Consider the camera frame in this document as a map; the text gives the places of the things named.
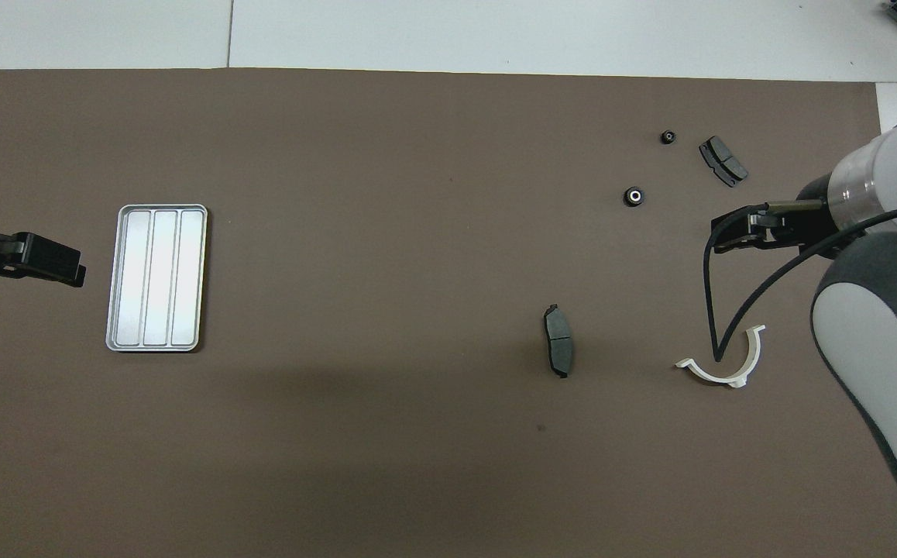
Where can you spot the dark grey brake pad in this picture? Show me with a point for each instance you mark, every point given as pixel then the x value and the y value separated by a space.
pixel 559 345

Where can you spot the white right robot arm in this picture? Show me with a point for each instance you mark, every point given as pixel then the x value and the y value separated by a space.
pixel 882 349

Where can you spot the silver metal ribbed tray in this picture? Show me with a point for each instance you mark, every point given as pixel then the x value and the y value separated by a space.
pixel 156 279

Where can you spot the brown table mat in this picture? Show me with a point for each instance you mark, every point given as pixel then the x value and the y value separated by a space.
pixel 355 232

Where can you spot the white semicircular plastic bracket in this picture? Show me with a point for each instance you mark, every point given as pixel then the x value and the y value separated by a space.
pixel 750 360

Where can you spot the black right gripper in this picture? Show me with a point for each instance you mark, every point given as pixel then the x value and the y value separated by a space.
pixel 816 221

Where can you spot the dark grey stacked brake pads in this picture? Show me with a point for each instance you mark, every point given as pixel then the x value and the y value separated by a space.
pixel 723 161

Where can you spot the black bearing gear white centre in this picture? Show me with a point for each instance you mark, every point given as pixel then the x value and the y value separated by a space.
pixel 634 196

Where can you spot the small black bearing gear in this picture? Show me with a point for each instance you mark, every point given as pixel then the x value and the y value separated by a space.
pixel 668 137

